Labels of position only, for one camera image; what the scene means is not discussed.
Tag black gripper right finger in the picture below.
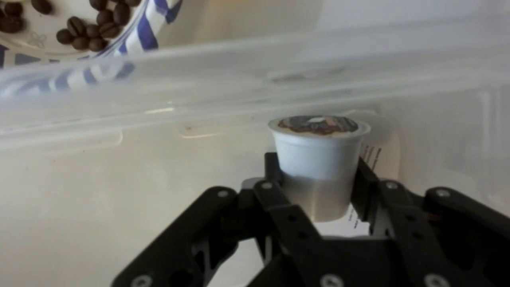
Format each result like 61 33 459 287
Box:
352 157 510 287

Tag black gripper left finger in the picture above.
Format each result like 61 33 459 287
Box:
110 151 341 287

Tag white coffee pod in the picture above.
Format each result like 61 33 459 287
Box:
268 113 373 223

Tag clear plastic container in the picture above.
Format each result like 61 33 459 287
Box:
0 20 510 287

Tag blue white patterned bowl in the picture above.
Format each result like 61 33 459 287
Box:
0 0 185 97

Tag dark coffee bean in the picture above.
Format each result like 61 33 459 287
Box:
31 0 54 15
56 27 77 46
66 14 90 36
112 1 133 27
88 36 109 52
0 14 26 35
3 1 26 17
97 20 121 39

